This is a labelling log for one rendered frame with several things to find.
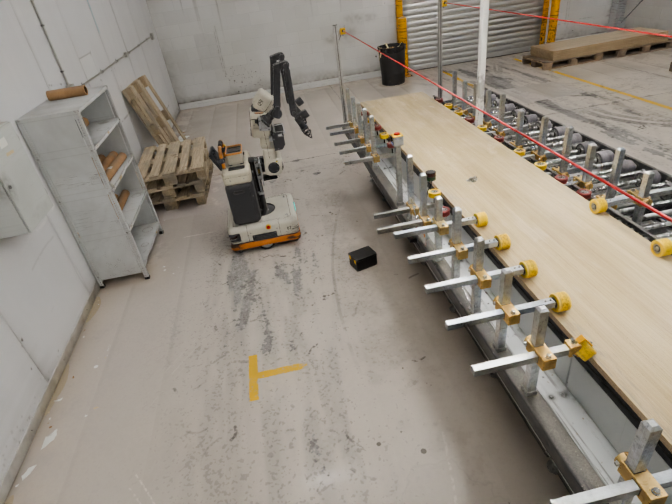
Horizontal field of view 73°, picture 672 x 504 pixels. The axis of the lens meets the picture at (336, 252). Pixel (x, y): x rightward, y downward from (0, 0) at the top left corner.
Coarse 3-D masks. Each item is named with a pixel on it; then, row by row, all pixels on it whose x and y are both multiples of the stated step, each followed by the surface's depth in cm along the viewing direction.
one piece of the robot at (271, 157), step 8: (256, 112) 385; (264, 112) 387; (256, 128) 395; (256, 136) 399; (264, 136) 400; (264, 144) 405; (272, 144) 416; (264, 152) 404; (272, 152) 405; (264, 160) 409; (272, 160) 409; (280, 160) 411; (272, 168) 413; (280, 168) 415
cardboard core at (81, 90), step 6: (54, 90) 372; (60, 90) 372; (66, 90) 372; (72, 90) 372; (78, 90) 373; (84, 90) 374; (48, 96) 371; (54, 96) 372; (60, 96) 373; (66, 96) 374; (72, 96) 375
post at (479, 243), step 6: (474, 240) 202; (480, 240) 199; (474, 246) 204; (480, 246) 201; (474, 252) 205; (480, 252) 202; (474, 258) 206; (480, 258) 204; (474, 264) 208; (480, 264) 206; (480, 270) 208; (474, 288) 214; (474, 294) 215; (480, 294) 216; (474, 300) 217; (480, 300) 218; (474, 306) 219; (480, 306) 220; (474, 312) 221
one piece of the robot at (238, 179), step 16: (224, 144) 425; (256, 160) 416; (224, 176) 393; (240, 176) 395; (256, 176) 420; (240, 192) 404; (256, 192) 425; (240, 208) 411; (256, 208) 414; (240, 224) 422
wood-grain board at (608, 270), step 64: (384, 128) 413; (448, 128) 392; (448, 192) 292; (512, 192) 281; (512, 256) 226; (576, 256) 219; (640, 256) 213; (576, 320) 184; (640, 320) 180; (640, 384) 155
